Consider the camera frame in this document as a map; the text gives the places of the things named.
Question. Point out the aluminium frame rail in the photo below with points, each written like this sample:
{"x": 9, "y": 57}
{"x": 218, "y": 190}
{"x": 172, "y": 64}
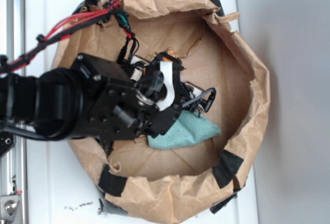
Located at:
{"x": 13, "y": 164}

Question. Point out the brown paper bag bin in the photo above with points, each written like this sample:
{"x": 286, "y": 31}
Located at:
{"x": 170, "y": 186}

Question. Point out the silver corner bracket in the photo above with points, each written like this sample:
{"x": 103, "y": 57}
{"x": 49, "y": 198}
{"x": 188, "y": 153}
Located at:
{"x": 11, "y": 209}

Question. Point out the teal cloth rag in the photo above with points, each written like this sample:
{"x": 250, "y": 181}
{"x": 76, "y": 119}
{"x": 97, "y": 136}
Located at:
{"x": 190, "y": 129}

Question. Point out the orange spiral seashell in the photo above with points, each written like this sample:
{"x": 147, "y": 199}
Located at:
{"x": 172, "y": 53}

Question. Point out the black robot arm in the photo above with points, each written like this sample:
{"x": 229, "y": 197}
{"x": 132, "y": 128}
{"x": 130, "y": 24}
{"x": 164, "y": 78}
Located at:
{"x": 102, "y": 99}

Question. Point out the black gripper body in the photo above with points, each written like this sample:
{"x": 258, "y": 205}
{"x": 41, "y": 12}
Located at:
{"x": 156, "y": 99}

